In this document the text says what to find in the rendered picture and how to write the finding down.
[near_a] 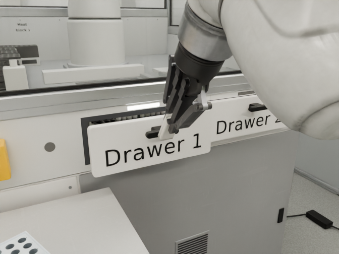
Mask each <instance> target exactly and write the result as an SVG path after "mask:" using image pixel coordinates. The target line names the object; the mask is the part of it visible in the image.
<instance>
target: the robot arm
mask: <svg viewBox="0 0 339 254"><path fill-rule="evenodd" d="M177 33H178V39H179V42H178V46H177V49H176V51H175V54H170V55H169V56H168V72H167V77H166V83H165V88H164V94H163V99H162V101H163V103H164V104H166V107H165V111H166V113H165V116H164V118H163V123H162V126H161V128H160V131H159V133H158V137H159V140H160V141H164V140H169V139H173V137H174V135H175V133H177V132H178V130H179V129H184V128H189V127H190V126H191V125H192V124H193V122H194V121H195V120H196V119H197V118H198V117H199V116H200V115H201V114H202V113H203V112H204V111H206V110H210V109H212V103H211V102H207V99H206V93H207V91H208V89H209V83H210V81H211V80H212V79H213V78H214V77H215V76H216V75H217V74H218V73H219V71H220V69H221V67H222V65H223V63H224V61H225V60H226V59H229V58H230V57H231V56H232V55H233V57H234V59H235V61H236V63H237V64H238V66H239V68H240V70H241V72H242V73H243V75H244V77H245V78H246V80H247V82H248V83H249V85H250V86H251V88H252V89H253V91H254V92H255V94H256V95H257V96H258V98H259V99H260V100H261V102H262V103H263V104H264V105H265V106H266V108H267V109H268V110H269V111H270V112H271V113H272V114H273V115H274V116H275V117H276V118H277V119H278V120H280V121H281V122H282V123H283V124H284V125H286V126H287V127H288V128H290V129H292V130H294V131H297V132H298V131H299V132H301V133H303V134H305V135H308V136H310V137H313V138H316V139H319V140H335V139H339V0H187V1H186V3H185V9H184V12H183V15H182V18H181V21H180V24H179V27H178V32H177ZM168 96H170V97H168ZM196 98H197V99H196ZM195 99H196V101H194V100H195Z"/></svg>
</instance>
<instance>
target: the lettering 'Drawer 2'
mask: <svg viewBox="0 0 339 254"><path fill-rule="evenodd" d="M269 116H270V115H269ZM269 116H266V120H265V125H266V123H267V118H268V117H269ZM259 118H262V120H260V121H258V120H259ZM259 118H258V119H257V121H256V124H257V126H262V125H263V124H261V125H259V124H258V122H261V121H263V117H259ZM254 120H255V118H254V119H253V122H252V124H251V119H249V121H248V125H249V122H250V126H251V128H252V127H253V123H254ZM219 122H224V124H225V128H224V130H223V131H222V132H218V128H219ZM237 122H241V124H238V125H236V127H235V130H237V131H238V130H241V129H242V121H241V120H239V121H237ZM237 122H236V123H237ZM277 122H281V121H278V119H277V120H276V121H275V123H277ZM232 123H234V121H233V122H232ZM232 123H231V122H230V124H229V132H230V131H231V124H232ZM239 125H241V126H240V128H239V129H237V126H239ZM245 125H246V129H247V128H248V125H247V122H246V119H245ZM226 128H227V123H226V122H225V121H223V120H221V121H218V122H217V134H221V133H223V132H225V130H226Z"/></svg>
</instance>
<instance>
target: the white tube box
mask: <svg viewBox="0 0 339 254"><path fill-rule="evenodd" d="M0 254H50V253H49V252H48V251H47V250H46V249H45V248H44V247H43V246H42V245H41V244H40V243H39V242H37V241H36V240H35V239H34V238H33V237H32V236H31V235H30V234H29V233H28V232H27V231H24V232H22V233H20V234H18V235H16V236H14V237H12V238H10V239H8V240H6V241H4V242H2V243H0Z"/></svg>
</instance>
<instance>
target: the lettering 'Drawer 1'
mask: <svg viewBox="0 0 339 254"><path fill-rule="evenodd" d="M194 136H197V144H196V147H194V148H199V147H201V145H200V146H199V145H198V139H199V133H198V134H195V135H194ZM182 141H185V140H181V141H178V152H179V151H180V143H181V142H182ZM168 144H172V145H173V146H172V147H167V146H168ZM161 147H162V144H160V147H159V151H157V148H156V145H154V146H153V149H152V154H151V152H150V149H149V147H147V149H148V152H149V155H150V157H153V152H154V149H155V150H156V154H157V156H159V155H160V151H161ZM170 148H175V144H174V143H173V142H169V143H167V144H166V146H165V152H166V153H167V154H171V153H173V152H175V151H172V152H168V151H167V149H170ZM194 148H193V149H194ZM137 150H141V151H142V152H140V153H136V154H135V155H134V160H136V161H138V160H140V159H144V151H143V149H142V148H137V149H135V150H134V151H137ZM112 151H114V152H116V153H117V154H118V159H117V161H116V162H115V163H113V164H109V163H108V152H112ZM128 152H131V150H128V151H127V152H126V151H124V156H125V163H126V162H127V153H128ZM138 154H142V156H141V157H140V158H139V159H136V155H138ZM105 156H106V166H107V167H108V166H113V165H115V164H117V163H118V162H119V161H120V153H119V151H118V150H106V151H105Z"/></svg>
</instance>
